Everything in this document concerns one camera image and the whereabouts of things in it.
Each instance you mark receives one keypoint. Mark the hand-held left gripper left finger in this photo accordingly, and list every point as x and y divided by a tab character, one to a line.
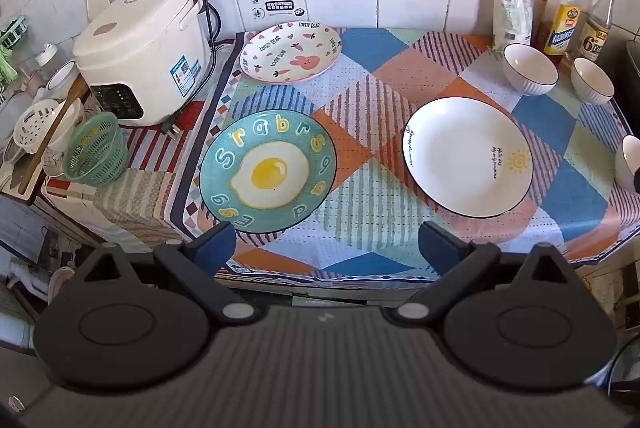
216	244

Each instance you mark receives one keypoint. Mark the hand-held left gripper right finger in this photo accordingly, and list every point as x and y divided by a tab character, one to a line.
437	245

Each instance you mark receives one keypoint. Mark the teal fried egg plate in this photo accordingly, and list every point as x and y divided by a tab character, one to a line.
267	170

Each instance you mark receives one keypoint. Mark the white plate with sun drawing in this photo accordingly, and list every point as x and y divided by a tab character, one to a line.
465	157

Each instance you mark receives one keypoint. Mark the white ribbed bowl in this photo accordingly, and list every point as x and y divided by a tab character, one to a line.
627	162
593	82
530	70

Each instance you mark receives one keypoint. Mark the pink rabbit print plate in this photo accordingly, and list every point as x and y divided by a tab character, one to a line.
290	52

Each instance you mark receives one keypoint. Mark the striped cloth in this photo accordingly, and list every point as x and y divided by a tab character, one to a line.
150	147

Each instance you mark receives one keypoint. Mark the green plastic basket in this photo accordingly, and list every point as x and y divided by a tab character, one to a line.
95	150

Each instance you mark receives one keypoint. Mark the wooden cutting board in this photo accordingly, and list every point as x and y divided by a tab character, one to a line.
30	180

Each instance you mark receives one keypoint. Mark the patchwork tablecloth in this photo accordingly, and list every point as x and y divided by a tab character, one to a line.
370	57

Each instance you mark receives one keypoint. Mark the white rice cooker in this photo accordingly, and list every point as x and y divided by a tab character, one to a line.
140	52

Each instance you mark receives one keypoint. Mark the white plastic strainer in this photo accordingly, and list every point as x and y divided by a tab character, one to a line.
35	123

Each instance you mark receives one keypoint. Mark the dark round pan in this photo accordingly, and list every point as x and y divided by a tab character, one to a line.
625	368

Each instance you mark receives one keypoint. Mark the white salt bag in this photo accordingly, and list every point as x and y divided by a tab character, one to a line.
512	17

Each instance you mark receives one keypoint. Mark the glass jar white lid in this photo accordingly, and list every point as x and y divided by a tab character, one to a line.
48	57

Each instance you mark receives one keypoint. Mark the yellow label oil bottle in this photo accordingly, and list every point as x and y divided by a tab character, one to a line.
562	22

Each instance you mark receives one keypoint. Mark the dark cooking pot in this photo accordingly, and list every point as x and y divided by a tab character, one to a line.
629	62

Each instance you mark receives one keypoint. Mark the clear vinegar bottle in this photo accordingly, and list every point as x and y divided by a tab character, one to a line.
597	32

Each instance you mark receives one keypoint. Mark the green plastic rack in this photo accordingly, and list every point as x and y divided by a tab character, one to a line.
12	35

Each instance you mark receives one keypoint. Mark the wall sticker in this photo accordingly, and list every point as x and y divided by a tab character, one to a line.
277	10

